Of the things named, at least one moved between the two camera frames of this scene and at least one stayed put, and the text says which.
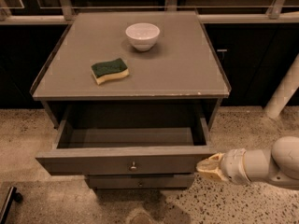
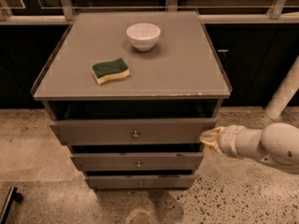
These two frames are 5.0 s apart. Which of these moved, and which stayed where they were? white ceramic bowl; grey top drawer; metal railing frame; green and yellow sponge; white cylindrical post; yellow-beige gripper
Moved: yellow-beige gripper; grey top drawer
Stayed: white cylindrical post; white ceramic bowl; green and yellow sponge; metal railing frame
